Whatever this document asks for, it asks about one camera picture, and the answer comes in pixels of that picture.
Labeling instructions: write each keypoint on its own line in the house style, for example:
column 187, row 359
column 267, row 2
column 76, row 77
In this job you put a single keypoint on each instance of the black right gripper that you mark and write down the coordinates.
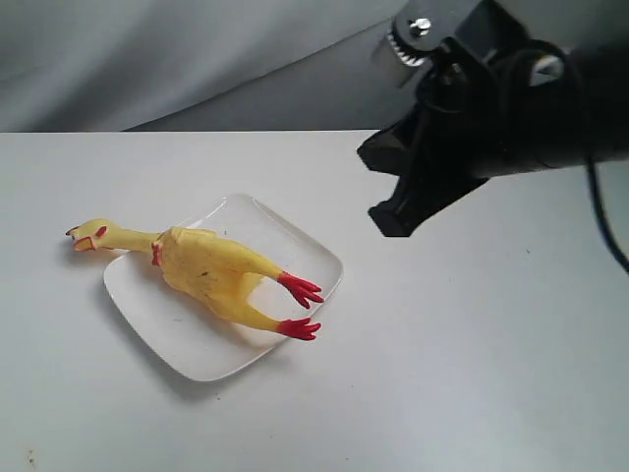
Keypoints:
column 492, row 101

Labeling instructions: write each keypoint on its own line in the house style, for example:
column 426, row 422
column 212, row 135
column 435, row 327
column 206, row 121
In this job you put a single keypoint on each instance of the yellow rubber chicken toy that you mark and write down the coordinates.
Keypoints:
column 218, row 272

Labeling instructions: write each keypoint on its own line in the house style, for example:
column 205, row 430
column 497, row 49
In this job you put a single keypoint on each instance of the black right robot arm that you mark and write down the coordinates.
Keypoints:
column 603, row 66

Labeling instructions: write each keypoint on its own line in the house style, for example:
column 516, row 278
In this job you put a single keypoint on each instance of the white square plate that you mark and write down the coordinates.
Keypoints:
column 184, row 332

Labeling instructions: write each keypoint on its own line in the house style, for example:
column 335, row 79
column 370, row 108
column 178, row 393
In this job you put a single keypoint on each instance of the grey backdrop cloth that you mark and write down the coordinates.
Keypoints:
column 85, row 66

